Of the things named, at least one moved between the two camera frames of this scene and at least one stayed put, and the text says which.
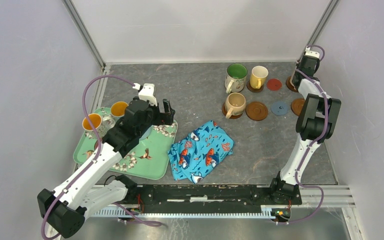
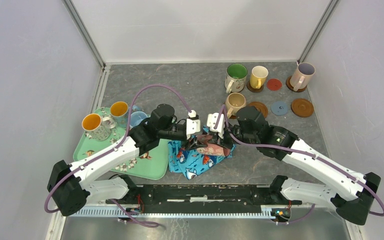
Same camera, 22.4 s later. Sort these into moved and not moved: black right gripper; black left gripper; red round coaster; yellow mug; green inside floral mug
Moved: black right gripper; black left gripper
Not moved: red round coaster; yellow mug; green inside floral mug
